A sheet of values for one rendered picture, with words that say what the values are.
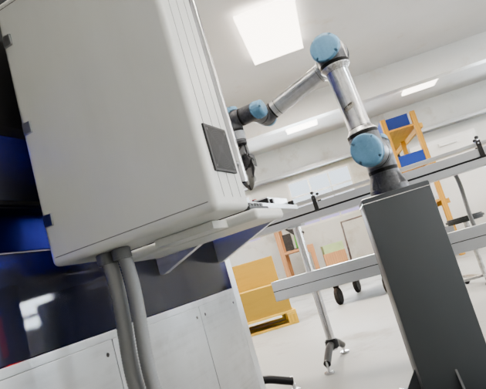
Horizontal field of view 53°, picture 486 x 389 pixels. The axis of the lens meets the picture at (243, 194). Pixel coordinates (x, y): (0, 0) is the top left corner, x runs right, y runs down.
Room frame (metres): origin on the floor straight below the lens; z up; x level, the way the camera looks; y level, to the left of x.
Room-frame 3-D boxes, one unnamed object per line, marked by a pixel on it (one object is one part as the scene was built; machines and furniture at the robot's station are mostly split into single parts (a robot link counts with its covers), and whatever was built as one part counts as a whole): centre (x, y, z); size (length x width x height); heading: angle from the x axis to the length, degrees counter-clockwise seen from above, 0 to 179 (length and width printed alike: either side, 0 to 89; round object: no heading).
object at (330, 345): (3.03, -0.26, 0.07); 0.50 x 0.08 x 0.14; 159
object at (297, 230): (3.03, -0.26, 0.46); 0.09 x 0.09 x 0.77; 69
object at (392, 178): (1.92, -0.56, 0.84); 0.15 x 0.15 x 0.10
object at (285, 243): (9.71, -0.97, 0.90); 1.43 x 1.25 x 1.81; 171
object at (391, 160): (1.92, -0.55, 0.96); 0.13 x 0.12 x 0.14; 154
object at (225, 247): (2.21, 0.03, 0.80); 0.34 x 0.03 x 0.13; 69
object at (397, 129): (8.82, -2.82, 1.21); 2.62 x 0.73 x 2.42; 171
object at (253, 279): (5.68, 0.44, 0.38); 1.35 x 1.03 x 0.76; 83
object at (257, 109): (2.00, -0.14, 1.28); 0.11 x 0.11 x 0.08; 64
